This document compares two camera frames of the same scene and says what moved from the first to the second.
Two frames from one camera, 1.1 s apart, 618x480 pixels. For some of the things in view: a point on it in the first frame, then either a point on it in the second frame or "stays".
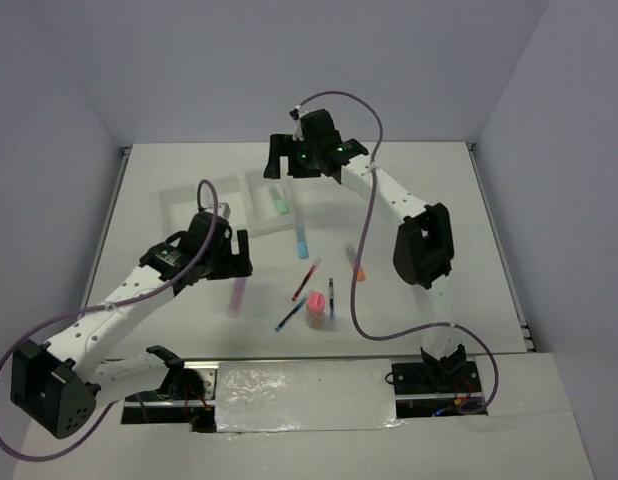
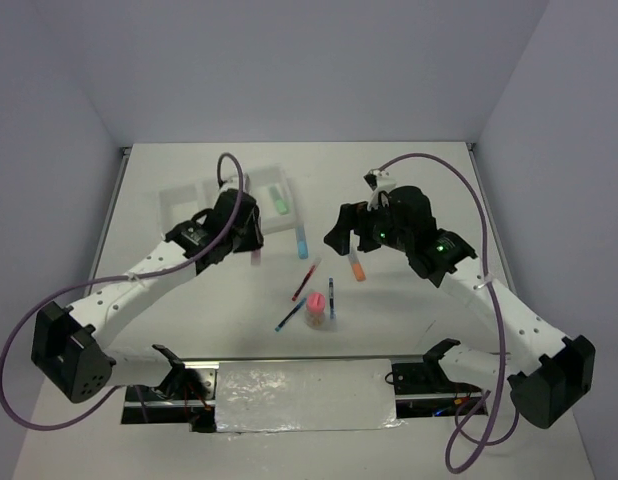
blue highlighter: (302, 242) stays
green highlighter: (279, 202) stays
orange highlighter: (351, 254) stays
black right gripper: (282, 145) to (350, 216)
